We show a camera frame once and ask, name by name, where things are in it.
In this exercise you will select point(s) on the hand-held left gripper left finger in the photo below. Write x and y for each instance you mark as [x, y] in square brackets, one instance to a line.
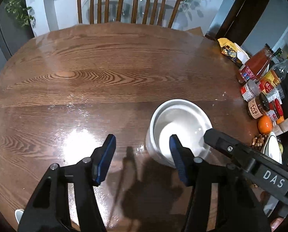
[105, 159]

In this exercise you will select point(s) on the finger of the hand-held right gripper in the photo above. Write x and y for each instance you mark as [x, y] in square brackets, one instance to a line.
[226, 147]

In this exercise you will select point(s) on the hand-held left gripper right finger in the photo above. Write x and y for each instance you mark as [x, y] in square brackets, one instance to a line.
[179, 159]

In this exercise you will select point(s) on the small white ribbed bowl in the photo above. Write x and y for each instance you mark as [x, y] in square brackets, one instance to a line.
[182, 123]

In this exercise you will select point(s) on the person's right hand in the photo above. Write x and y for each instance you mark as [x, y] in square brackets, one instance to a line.
[277, 224]

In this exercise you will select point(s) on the dark-rimmed white bowl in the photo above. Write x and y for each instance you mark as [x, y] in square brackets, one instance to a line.
[273, 147]

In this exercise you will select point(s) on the orange fruit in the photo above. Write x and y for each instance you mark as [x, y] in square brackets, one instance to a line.
[265, 125]

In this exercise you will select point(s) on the dark-lidded sauce jar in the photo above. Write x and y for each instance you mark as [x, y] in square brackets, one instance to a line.
[259, 107]

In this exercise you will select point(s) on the white-lidded jar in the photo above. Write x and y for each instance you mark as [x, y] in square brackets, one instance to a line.
[250, 90]

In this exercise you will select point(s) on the red-labelled jar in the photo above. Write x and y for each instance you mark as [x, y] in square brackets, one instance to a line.
[276, 110]

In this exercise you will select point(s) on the yellow-capped clear bottle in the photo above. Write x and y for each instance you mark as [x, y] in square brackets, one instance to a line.
[271, 79]

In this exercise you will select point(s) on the red sauce bottle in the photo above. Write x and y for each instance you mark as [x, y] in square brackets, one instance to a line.
[255, 65]

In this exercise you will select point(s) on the yellow snack packet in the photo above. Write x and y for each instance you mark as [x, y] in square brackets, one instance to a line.
[230, 50]

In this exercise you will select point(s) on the dark wooden door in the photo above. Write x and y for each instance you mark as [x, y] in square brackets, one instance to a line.
[243, 14]

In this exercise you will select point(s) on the long trailing green plant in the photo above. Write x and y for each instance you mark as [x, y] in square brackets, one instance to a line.
[19, 7]

